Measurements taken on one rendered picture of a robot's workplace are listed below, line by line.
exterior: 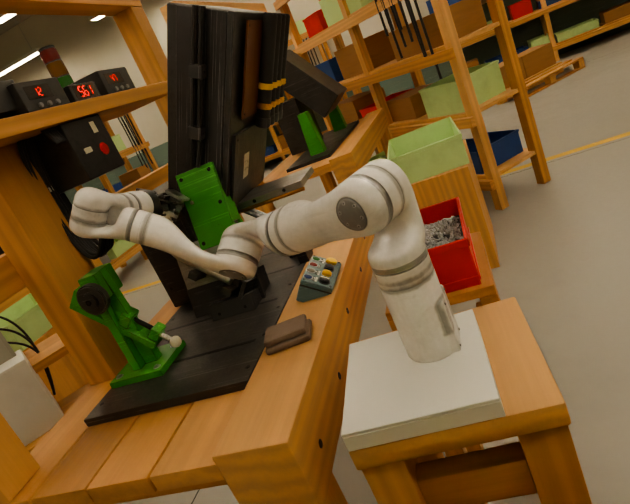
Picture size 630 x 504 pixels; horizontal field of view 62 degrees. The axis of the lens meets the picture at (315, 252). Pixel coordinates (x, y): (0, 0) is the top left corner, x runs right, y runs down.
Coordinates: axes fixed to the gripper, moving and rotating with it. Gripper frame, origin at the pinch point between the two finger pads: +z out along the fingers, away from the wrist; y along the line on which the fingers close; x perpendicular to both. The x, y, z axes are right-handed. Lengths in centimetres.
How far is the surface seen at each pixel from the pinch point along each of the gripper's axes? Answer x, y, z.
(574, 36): -283, -101, 825
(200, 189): -5.9, -4.4, 3.0
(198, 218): 1.3, -7.1, 3.0
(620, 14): -336, -144, 826
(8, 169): 5.3, 29.7, -22.9
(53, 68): -14, 56, 10
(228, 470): 17, -53, -51
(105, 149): -3.5, 23.5, -0.5
